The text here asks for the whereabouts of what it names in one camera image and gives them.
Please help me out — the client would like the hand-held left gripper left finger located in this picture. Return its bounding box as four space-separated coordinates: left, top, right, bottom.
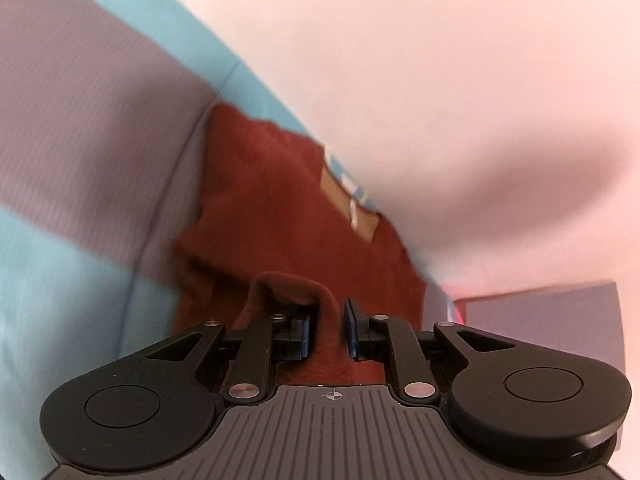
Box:
145 305 314 406

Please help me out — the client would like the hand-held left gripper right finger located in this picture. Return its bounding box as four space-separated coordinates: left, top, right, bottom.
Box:
344 298 518 407

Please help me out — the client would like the dark red knit sweater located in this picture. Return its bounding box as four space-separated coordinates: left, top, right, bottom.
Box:
169 104 429 387

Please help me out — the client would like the blue and grey bedsheet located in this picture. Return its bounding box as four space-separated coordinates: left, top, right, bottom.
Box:
0 0 463 480

